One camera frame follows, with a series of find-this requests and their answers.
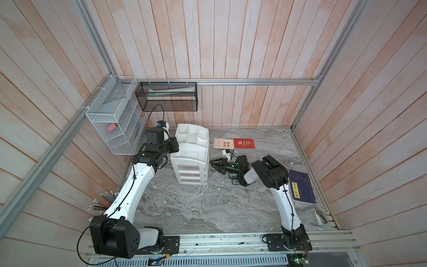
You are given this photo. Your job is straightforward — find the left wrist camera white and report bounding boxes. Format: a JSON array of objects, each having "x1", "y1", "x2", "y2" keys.
[{"x1": 157, "y1": 120, "x2": 170, "y2": 140}]

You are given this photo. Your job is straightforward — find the white plastic drawer organizer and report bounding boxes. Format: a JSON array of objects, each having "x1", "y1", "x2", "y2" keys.
[{"x1": 171, "y1": 123, "x2": 210, "y2": 186}]

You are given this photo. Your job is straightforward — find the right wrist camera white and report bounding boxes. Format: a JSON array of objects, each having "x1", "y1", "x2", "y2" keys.
[{"x1": 222, "y1": 149, "x2": 234, "y2": 161}]

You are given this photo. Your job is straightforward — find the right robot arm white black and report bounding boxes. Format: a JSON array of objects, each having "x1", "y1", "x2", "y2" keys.
[{"x1": 210, "y1": 155, "x2": 312, "y2": 251}]

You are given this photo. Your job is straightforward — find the dark purple notebook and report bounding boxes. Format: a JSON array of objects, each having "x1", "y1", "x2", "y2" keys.
[{"x1": 289, "y1": 170, "x2": 316, "y2": 204}]

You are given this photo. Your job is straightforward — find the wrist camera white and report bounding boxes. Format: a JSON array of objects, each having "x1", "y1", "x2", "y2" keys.
[
  {"x1": 222, "y1": 149, "x2": 234, "y2": 161},
  {"x1": 157, "y1": 120, "x2": 170, "y2": 140}
]

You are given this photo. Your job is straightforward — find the pink cup with pencils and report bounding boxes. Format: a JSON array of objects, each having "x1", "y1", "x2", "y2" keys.
[{"x1": 87, "y1": 191, "x2": 119, "y2": 216}]

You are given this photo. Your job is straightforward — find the aluminium mounting rail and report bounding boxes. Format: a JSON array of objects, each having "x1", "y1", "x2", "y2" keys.
[{"x1": 134, "y1": 230, "x2": 364, "y2": 265}]

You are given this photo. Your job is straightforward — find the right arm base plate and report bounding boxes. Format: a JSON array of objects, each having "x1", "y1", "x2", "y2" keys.
[{"x1": 263, "y1": 234, "x2": 312, "y2": 251}]

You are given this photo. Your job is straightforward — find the black wire mesh basket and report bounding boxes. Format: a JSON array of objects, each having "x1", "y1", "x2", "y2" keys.
[{"x1": 135, "y1": 81, "x2": 199, "y2": 112}]

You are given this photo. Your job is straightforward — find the white stapler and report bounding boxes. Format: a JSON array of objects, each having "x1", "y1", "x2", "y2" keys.
[{"x1": 313, "y1": 209, "x2": 329, "y2": 225}]

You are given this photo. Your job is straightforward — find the pink eraser block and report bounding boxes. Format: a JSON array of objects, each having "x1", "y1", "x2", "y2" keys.
[{"x1": 106, "y1": 123, "x2": 118, "y2": 132}]

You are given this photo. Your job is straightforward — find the left aluminium frame bar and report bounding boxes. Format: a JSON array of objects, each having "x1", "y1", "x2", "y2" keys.
[{"x1": 1, "y1": 73, "x2": 113, "y2": 239}]

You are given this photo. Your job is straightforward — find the white wire mesh shelf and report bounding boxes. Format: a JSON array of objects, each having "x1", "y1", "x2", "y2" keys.
[{"x1": 86, "y1": 75, "x2": 147, "y2": 155}]

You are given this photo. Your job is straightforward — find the horizontal aluminium frame bar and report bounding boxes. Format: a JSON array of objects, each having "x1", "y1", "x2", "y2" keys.
[{"x1": 136, "y1": 78, "x2": 320, "y2": 86}]

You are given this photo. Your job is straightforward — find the beige postcard red text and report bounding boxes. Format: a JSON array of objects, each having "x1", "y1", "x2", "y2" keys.
[{"x1": 213, "y1": 138, "x2": 235, "y2": 150}]

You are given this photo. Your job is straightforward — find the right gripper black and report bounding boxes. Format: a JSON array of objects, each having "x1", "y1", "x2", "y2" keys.
[{"x1": 210, "y1": 159, "x2": 242, "y2": 176}]

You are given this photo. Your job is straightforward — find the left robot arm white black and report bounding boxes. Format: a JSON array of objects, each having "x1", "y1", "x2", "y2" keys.
[{"x1": 89, "y1": 121, "x2": 179, "y2": 259}]

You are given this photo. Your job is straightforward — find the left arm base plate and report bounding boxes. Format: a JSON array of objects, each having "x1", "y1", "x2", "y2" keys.
[{"x1": 136, "y1": 236, "x2": 180, "y2": 256}]

